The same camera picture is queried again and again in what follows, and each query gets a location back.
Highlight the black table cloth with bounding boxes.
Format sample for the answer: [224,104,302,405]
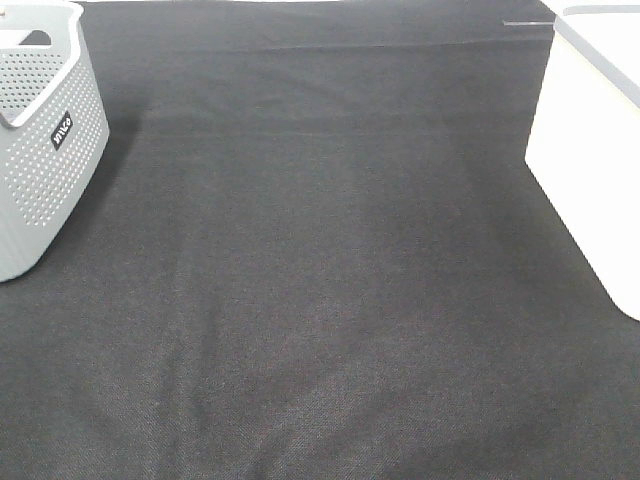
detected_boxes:
[1,1,639,479]

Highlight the white storage box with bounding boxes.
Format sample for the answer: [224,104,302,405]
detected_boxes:
[525,1,639,319]

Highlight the grey perforated plastic basket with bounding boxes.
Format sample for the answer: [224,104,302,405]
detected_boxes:
[1,1,109,281]

